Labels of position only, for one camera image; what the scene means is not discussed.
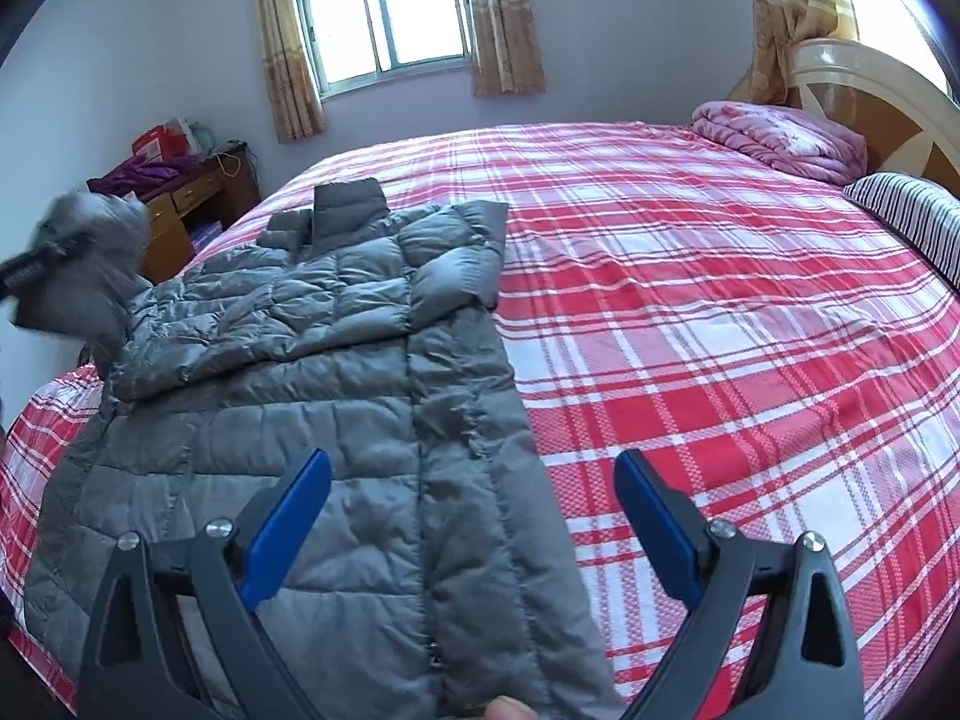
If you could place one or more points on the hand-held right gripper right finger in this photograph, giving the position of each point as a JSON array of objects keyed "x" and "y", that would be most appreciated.
[{"x": 660, "y": 529}]

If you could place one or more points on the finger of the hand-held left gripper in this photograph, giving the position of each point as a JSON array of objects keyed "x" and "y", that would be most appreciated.
[{"x": 30, "y": 264}]

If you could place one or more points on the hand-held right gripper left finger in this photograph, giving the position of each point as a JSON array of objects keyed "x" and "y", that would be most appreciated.
[{"x": 291, "y": 529}]

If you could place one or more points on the grey puffer jacket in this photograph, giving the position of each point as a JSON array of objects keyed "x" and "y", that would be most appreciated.
[{"x": 375, "y": 390}]

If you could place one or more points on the person's right hand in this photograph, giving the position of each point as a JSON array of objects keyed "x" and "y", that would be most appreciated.
[{"x": 510, "y": 710}]

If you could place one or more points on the purple cloth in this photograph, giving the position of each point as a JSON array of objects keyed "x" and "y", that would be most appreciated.
[{"x": 139, "y": 176}]

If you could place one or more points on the red box on desk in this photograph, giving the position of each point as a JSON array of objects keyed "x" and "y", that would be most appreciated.
[{"x": 161, "y": 142}]

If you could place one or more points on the bed with red plaid sheet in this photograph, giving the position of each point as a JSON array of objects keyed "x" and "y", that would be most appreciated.
[{"x": 712, "y": 352}]

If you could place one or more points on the wooden desk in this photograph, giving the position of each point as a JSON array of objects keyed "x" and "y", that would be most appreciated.
[{"x": 225, "y": 184}]

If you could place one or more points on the beige patterned curtain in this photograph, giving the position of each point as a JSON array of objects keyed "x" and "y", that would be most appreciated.
[
  {"x": 285, "y": 52},
  {"x": 502, "y": 22}
]

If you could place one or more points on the striped pillow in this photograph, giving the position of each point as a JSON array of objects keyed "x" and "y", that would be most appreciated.
[{"x": 915, "y": 217}]

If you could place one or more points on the cream and wood headboard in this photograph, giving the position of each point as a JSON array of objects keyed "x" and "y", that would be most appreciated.
[{"x": 885, "y": 101}]

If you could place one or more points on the tan floral curtain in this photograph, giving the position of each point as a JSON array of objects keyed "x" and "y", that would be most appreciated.
[{"x": 787, "y": 7}]

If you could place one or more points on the window with metal frame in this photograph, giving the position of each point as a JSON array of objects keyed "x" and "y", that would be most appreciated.
[{"x": 420, "y": 7}]

